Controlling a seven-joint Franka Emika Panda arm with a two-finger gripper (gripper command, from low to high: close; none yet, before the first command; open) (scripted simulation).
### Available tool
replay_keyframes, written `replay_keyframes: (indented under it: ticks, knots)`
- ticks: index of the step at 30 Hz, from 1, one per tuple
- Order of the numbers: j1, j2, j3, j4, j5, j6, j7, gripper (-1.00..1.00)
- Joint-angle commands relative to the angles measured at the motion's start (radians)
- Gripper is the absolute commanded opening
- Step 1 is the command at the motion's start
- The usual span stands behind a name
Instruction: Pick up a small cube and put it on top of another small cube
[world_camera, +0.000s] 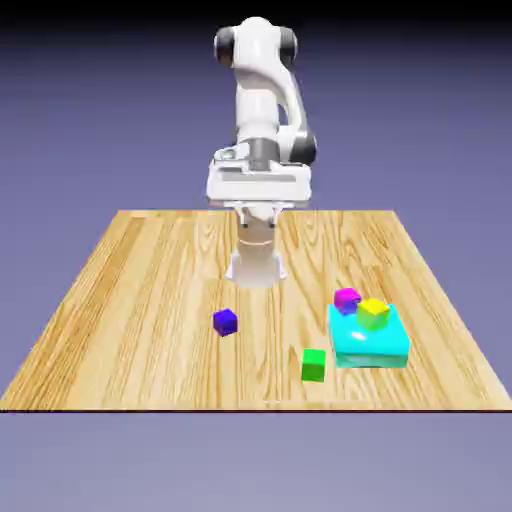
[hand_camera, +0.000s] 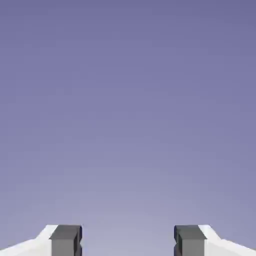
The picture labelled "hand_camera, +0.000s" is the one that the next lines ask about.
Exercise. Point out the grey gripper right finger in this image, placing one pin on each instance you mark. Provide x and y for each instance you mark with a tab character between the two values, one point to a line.
192	242

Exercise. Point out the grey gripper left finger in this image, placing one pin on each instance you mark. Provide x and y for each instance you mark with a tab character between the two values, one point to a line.
64	242

